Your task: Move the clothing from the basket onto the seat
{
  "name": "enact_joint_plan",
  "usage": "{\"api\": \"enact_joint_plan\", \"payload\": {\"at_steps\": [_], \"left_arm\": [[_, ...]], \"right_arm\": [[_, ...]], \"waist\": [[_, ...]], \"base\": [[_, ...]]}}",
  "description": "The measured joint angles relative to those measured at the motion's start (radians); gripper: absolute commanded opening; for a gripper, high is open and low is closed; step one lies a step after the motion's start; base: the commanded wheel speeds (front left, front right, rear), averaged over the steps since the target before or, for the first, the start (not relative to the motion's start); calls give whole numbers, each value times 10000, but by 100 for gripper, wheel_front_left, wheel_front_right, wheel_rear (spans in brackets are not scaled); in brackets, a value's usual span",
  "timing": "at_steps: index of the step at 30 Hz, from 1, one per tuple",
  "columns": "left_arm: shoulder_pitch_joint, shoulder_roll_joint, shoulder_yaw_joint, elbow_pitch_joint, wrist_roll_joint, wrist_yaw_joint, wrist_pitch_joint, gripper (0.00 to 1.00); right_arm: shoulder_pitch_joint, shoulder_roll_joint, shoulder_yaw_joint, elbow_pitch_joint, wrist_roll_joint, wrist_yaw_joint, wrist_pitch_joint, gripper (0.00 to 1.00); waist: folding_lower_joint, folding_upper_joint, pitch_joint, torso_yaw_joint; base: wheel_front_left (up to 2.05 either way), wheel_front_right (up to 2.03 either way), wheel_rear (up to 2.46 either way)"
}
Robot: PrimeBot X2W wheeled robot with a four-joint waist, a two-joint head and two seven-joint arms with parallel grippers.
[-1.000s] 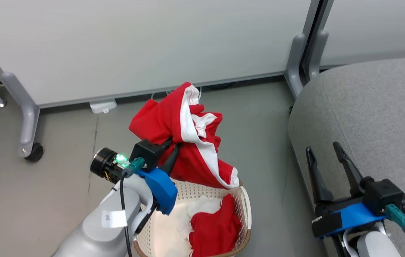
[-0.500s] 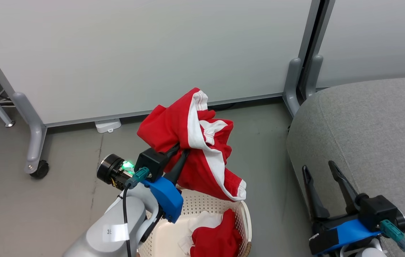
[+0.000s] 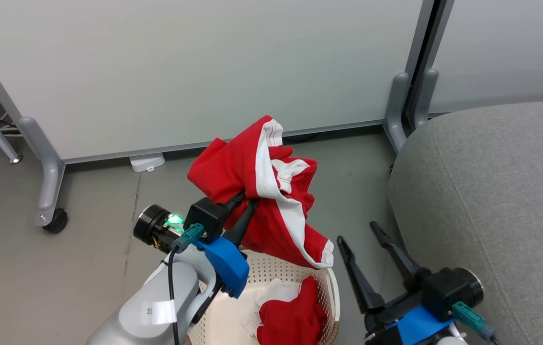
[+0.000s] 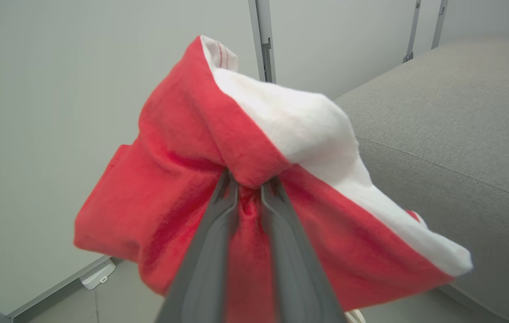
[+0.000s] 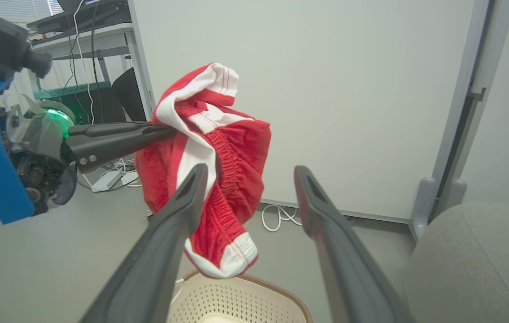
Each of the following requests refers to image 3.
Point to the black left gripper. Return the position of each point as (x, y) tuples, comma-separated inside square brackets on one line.
[(207, 215)]

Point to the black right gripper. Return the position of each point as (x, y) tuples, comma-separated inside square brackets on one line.
[(448, 290)]

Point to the red garment with white stripes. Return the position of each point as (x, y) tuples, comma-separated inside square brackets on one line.
[(233, 163)]

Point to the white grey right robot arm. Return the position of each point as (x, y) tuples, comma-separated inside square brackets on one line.
[(451, 341)]

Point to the white plastic laundry basket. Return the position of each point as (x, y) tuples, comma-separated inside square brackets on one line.
[(271, 268)]

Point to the plain red garment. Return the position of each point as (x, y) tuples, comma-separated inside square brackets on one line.
[(295, 316)]

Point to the white floor box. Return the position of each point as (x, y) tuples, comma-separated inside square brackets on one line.
[(147, 163)]

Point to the grey fabric sofa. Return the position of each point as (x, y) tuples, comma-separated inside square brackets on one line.
[(492, 191)]

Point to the wide white partition panel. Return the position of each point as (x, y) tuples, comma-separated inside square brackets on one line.
[(204, 72)]

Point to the black caster wheel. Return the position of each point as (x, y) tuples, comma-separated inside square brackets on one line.
[(57, 221)]

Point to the long grey partition foot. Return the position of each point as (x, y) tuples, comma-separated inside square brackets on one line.
[(49, 167)]

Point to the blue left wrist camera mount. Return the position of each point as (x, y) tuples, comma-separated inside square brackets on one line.
[(226, 263)]

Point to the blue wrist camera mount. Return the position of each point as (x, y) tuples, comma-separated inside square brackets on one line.
[(417, 326), (226, 263)]

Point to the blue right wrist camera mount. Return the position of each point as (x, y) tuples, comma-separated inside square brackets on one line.
[(417, 326)]

